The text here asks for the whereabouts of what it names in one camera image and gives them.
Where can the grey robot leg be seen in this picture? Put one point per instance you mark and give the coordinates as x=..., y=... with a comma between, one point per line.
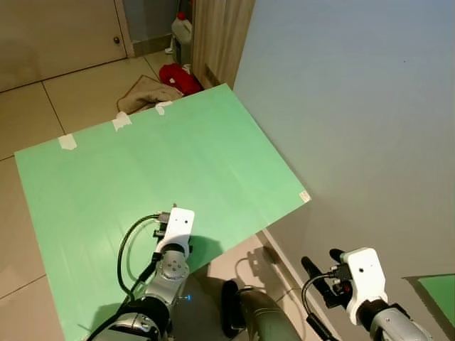
x=266, y=316

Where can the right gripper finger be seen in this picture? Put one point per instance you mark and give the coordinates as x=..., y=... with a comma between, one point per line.
x=311, y=270

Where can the white bottle red cap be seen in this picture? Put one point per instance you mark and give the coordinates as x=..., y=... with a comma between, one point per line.
x=183, y=32

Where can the wood grain panel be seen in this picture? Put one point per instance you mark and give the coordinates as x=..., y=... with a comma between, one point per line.
x=220, y=35

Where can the red cloth bundle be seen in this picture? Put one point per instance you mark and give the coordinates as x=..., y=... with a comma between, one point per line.
x=179, y=77

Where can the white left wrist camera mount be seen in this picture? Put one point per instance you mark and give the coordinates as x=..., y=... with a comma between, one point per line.
x=178, y=227

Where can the beige cloth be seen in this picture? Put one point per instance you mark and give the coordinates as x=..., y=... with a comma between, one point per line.
x=146, y=96

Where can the small white corner label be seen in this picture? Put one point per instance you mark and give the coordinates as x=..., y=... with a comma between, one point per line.
x=304, y=196

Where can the light wooden door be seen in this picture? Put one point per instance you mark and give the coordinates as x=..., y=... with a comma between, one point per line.
x=57, y=35

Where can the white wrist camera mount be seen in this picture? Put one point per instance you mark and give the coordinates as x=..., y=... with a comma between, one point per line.
x=178, y=227
x=364, y=277

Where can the white tape piece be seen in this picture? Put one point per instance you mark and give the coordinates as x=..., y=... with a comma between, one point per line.
x=121, y=121
x=163, y=107
x=67, y=142

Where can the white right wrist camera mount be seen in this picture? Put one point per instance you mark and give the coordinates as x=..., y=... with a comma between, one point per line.
x=364, y=277

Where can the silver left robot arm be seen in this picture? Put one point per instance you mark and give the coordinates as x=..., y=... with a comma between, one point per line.
x=170, y=273

